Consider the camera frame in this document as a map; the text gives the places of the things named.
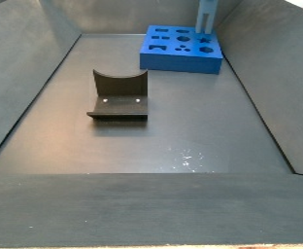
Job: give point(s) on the light blue square-circle object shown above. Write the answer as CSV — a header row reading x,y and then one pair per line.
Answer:
x,y
206,17

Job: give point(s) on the dark blue foam fixture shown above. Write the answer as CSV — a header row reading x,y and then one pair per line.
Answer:
x,y
176,48

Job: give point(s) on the black curved regrasp stand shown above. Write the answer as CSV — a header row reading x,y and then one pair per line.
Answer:
x,y
122,97

